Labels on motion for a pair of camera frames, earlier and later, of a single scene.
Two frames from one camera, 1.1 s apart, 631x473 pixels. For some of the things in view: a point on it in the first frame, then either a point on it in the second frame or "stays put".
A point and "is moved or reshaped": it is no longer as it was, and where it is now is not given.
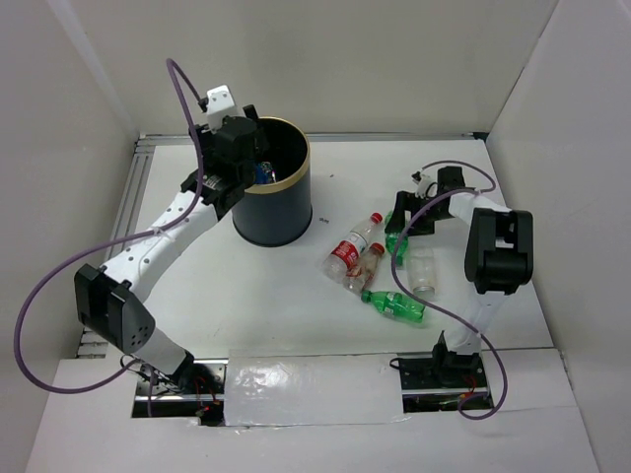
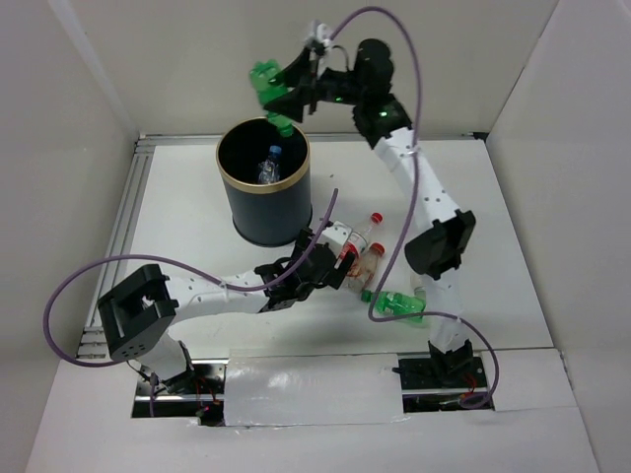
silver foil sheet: (307, 388) stays put
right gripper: (406, 201) to (300, 72)
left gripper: (208, 145) to (339, 271)
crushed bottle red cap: (360, 276) stays put
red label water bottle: (338, 264) stays put
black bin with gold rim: (279, 213) stays put
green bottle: (391, 241) to (260, 73)
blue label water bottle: (263, 170) is moved or reshaped
